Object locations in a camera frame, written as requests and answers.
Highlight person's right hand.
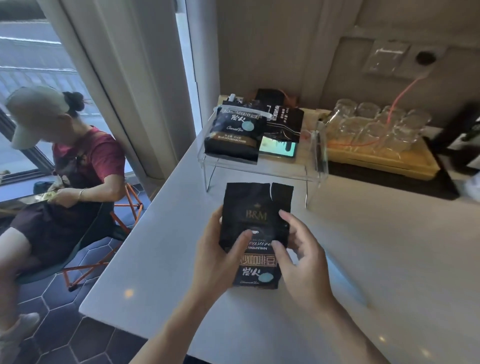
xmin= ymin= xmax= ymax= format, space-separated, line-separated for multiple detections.
xmin=270 ymin=209 xmax=333 ymax=312

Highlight person's left hand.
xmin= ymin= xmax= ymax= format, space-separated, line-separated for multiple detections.
xmin=189 ymin=204 xmax=254 ymax=301

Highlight clear acrylic stand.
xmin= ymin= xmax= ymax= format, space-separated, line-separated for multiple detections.
xmin=196 ymin=95 xmax=330 ymax=210

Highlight black coffee bags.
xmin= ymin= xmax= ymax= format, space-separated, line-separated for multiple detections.
xmin=260 ymin=104 xmax=305 ymax=144
xmin=217 ymin=95 xmax=333 ymax=151

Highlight person's left forearm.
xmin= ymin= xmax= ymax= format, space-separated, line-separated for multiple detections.
xmin=129 ymin=294 xmax=226 ymax=364

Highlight person's right forearm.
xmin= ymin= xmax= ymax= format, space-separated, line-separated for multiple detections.
xmin=303 ymin=296 xmax=391 ymax=364

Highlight folding chair with orange legs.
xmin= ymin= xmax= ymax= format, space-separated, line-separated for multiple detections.
xmin=14 ymin=181 xmax=145 ymax=293

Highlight dark tablet with lit screen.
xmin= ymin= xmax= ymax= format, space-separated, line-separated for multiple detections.
xmin=258 ymin=134 xmax=299 ymax=160

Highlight black coffee bags on stand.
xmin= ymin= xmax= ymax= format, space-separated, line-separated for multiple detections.
xmin=217 ymin=95 xmax=333 ymax=151

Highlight group of clear drinking glasses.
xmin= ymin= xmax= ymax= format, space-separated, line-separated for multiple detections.
xmin=324 ymin=98 xmax=432 ymax=158

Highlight white paper item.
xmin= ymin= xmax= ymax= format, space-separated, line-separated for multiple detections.
xmin=464 ymin=174 xmax=480 ymax=205

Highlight black appliance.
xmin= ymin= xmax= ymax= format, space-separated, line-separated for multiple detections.
xmin=427 ymin=101 xmax=480 ymax=177

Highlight metal balcony railing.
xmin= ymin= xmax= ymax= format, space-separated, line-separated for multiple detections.
xmin=0 ymin=20 xmax=100 ymax=115

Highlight orange cable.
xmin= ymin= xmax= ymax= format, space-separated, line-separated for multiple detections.
xmin=277 ymin=74 xmax=427 ymax=149

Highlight wall socket with clear cover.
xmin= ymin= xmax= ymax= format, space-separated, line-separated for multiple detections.
xmin=361 ymin=38 xmax=410 ymax=79

